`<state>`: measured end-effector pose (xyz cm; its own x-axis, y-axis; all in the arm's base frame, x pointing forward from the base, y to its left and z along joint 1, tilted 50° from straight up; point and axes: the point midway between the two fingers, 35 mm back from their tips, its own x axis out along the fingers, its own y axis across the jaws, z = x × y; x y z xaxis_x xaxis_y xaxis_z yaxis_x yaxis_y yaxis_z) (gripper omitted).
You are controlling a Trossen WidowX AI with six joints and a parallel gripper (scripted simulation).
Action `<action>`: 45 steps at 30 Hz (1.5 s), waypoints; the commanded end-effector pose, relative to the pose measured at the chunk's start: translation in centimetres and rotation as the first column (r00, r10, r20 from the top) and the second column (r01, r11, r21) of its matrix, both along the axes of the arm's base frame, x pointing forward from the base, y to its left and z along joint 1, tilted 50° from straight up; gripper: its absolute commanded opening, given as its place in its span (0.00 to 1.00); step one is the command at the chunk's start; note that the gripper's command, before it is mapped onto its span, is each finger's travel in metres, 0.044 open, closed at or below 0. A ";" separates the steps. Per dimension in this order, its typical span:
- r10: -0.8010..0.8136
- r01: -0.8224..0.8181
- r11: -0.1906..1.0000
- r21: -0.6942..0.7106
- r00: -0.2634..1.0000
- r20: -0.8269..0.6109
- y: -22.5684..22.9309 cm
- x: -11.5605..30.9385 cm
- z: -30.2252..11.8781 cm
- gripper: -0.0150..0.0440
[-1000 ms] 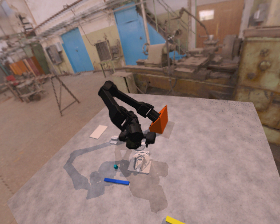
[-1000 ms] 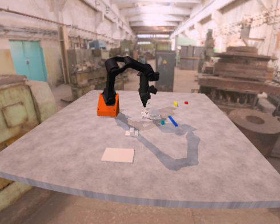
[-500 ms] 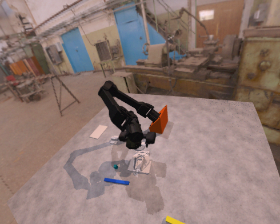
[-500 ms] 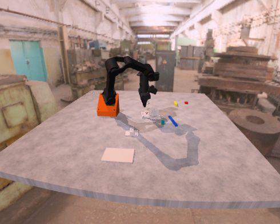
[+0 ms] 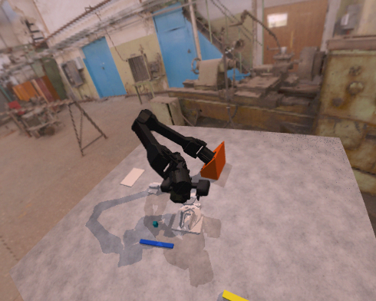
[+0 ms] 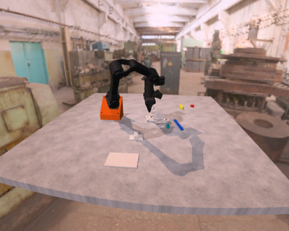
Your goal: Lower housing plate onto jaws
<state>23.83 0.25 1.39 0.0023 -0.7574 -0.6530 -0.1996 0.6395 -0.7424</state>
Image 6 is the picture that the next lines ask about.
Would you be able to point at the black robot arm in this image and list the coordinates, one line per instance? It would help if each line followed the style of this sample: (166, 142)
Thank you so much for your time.
(151, 78)

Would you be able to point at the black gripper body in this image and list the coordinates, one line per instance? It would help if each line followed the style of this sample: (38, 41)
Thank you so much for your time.
(148, 94)

